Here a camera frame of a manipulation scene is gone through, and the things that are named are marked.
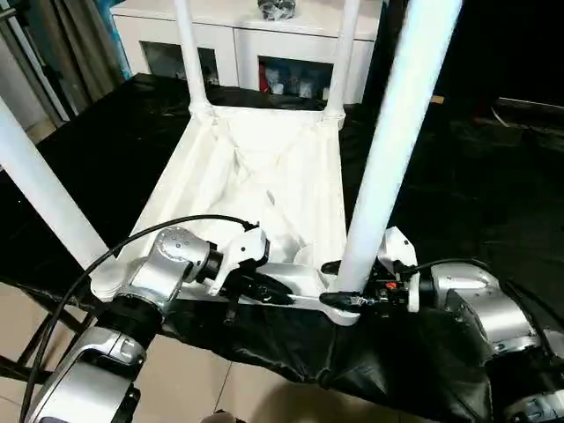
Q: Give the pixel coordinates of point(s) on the white plastic table top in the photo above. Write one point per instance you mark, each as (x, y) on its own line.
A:
(264, 145)

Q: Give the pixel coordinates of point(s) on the white plastic table leg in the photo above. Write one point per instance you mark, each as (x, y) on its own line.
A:
(44, 176)
(341, 61)
(388, 132)
(191, 57)

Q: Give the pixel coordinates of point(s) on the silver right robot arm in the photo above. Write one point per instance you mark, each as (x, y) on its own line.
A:
(498, 308)

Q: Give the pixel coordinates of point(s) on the black work mat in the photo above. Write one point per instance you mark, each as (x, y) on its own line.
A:
(286, 348)

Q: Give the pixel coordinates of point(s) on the small tan label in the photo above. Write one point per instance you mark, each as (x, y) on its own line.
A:
(436, 99)

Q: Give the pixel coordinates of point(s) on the black flat panel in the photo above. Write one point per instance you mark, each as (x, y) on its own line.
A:
(529, 104)

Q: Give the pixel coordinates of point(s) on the dark metallic object on cabinet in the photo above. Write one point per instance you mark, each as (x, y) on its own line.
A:
(276, 9)

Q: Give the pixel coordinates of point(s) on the white cabinet with glass doors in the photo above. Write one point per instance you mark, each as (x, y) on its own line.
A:
(150, 26)

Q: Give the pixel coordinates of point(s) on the grey brown curtain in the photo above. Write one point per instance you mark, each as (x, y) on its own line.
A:
(79, 53)

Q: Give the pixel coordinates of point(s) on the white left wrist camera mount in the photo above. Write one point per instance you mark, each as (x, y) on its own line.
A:
(244, 247)

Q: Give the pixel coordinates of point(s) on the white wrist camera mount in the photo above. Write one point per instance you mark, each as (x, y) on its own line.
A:
(244, 247)
(398, 247)

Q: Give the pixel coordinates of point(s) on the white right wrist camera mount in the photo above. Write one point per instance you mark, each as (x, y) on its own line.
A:
(398, 247)

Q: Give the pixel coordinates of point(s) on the black metal table frame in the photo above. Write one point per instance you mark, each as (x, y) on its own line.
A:
(31, 352)

